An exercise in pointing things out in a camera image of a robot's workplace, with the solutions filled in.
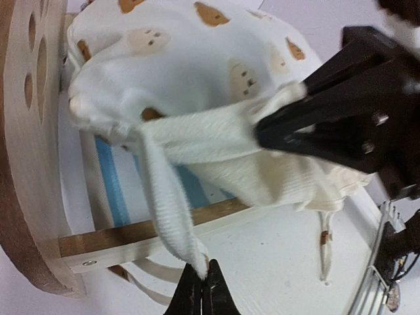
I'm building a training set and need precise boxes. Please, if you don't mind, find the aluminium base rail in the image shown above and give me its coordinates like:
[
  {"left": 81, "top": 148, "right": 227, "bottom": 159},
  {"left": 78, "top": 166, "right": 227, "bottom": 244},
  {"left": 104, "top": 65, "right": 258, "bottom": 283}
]
[{"left": 348, "top": 201, "right": 405, "bottom": 314}]

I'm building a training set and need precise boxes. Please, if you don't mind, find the wooden pet bed frame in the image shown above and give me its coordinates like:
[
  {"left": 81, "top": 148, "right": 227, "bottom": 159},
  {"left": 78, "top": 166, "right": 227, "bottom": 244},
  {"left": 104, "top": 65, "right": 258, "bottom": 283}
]
[{"left": 0, "top": 0, "right": 273, "bottom": 299}]

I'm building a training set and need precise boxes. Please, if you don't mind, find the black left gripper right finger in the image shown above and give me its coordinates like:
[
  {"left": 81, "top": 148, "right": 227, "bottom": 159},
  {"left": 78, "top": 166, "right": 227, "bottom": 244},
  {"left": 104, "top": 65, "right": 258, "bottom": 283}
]
[{"left": 203, "top": 259, "right": 241, "bottom": 315}]

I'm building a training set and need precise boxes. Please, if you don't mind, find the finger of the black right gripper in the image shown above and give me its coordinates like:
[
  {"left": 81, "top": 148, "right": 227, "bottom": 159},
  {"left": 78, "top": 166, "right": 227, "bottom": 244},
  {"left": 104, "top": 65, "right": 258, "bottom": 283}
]
[
  {"left": 304, "top": 54, "right": 397, "bottom": 95},
  {"left": 254, "top": 62, "right": 414, "bottom": 171}
]

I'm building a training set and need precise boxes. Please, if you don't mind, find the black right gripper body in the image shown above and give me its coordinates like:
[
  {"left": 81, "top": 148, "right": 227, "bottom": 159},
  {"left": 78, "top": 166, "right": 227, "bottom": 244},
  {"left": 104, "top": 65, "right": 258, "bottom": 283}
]
[{"left": 342, "top": 26, "right": 419, "bottom": 200}]

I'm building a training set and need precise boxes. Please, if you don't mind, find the blue white striped mattress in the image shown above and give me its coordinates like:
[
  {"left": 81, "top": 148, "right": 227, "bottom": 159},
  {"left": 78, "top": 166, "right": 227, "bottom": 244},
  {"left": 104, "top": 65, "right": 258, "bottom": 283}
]
[{"left": 94, "top": 137, "right": 234, "bottom": 227}]

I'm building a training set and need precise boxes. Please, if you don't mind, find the bear print cushion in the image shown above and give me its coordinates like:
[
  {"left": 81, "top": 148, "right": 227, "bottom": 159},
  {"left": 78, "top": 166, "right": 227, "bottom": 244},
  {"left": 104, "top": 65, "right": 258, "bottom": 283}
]
[{"left": 67, "top": 1, "right": 369, "bottom": 285}]

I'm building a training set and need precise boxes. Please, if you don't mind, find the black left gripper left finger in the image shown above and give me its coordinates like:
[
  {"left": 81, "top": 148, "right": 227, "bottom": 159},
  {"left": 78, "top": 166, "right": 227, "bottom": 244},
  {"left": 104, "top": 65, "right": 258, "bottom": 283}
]
[{"left": 167, "top": 264, "right": 201, "bottom": 315}]

